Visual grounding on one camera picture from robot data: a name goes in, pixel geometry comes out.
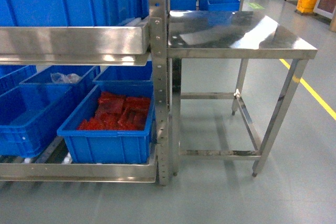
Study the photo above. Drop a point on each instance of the stainless steel shelf rack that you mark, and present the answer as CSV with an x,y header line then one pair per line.
x,y
128,46

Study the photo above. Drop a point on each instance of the yellow mop bucket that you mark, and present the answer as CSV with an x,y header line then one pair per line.
x,y
306,6

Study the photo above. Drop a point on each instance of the red parts pile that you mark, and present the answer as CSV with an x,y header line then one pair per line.
x,y
118,112

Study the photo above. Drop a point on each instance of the blue bin lower left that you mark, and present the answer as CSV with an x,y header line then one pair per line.
x,y
30,117

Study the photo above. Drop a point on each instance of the small stainless steel table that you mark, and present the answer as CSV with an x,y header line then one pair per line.
x,y
233,35

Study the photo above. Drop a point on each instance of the blue bin with red parts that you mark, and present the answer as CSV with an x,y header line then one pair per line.
x,y
108,146

